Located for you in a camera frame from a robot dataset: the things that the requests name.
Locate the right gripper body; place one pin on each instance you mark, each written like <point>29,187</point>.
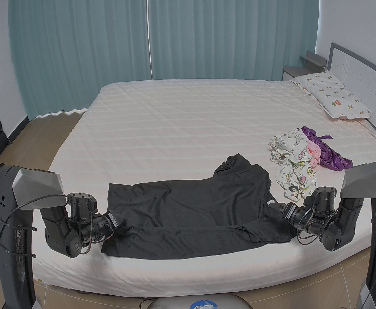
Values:
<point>299,217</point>

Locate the blue-green curtain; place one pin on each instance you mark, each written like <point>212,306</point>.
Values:
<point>78,43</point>
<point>233,27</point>

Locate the purple garment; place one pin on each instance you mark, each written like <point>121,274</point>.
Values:
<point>334,158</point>

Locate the white printed pillow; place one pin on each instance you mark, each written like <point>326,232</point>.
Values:
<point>332,95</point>

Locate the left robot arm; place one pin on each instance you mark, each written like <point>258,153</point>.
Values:
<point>36,185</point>

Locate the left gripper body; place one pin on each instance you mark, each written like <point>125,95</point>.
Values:
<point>105,225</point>

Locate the white printed pyjama top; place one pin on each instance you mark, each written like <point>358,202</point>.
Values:
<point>291,169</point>

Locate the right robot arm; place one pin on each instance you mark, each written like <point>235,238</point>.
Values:
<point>365,179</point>

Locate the bed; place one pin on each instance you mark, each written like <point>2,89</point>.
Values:
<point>191,124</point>

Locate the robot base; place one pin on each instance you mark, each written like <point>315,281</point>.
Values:
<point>197,303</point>

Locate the black T-shirt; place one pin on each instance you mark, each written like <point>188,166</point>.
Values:
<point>191,211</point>

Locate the grey bedside table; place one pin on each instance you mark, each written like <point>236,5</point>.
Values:
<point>295,71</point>

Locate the pink garment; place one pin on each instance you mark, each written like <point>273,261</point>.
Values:
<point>313,153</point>

